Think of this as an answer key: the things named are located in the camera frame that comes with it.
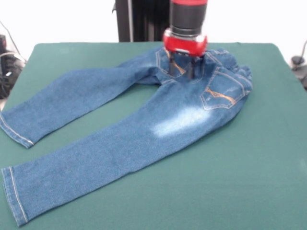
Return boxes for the blue denim jeans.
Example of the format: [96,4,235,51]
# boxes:
[0,46,254,228]

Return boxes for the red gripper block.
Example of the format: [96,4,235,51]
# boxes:
[163,28,208,79]

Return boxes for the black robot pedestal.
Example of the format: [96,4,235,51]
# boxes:
[112,0,173,43]

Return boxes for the dark green table cloth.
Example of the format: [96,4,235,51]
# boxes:
[0,42,307,230]

